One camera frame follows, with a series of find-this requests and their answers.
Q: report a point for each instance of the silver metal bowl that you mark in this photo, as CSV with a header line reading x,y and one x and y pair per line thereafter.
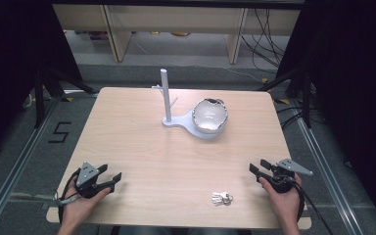
x,y
210,116

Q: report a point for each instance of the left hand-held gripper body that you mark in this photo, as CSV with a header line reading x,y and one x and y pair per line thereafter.
x,y
86,176

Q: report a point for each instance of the white stand with post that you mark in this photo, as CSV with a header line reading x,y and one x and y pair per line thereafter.
x,y
167,98

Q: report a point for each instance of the light wooden shelf unit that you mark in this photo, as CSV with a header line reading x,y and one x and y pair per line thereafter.
x,y
176,19

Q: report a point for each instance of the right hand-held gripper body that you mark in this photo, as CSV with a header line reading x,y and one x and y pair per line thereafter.
x,y
282,178

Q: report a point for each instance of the black metal stand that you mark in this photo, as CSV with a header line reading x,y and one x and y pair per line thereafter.
x,y
303,94
40,94

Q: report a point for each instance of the person's right hand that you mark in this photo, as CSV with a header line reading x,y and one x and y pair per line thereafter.
x,y
284,204

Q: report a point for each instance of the aluminium floor rail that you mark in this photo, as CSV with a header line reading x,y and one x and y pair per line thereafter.
x,y
19,163
326,173

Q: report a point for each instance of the bunch of silver keys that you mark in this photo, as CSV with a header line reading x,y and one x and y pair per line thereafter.
x,y
222,199

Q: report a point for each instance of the person's left hand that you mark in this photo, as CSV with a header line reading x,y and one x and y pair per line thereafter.
x,y
80,209

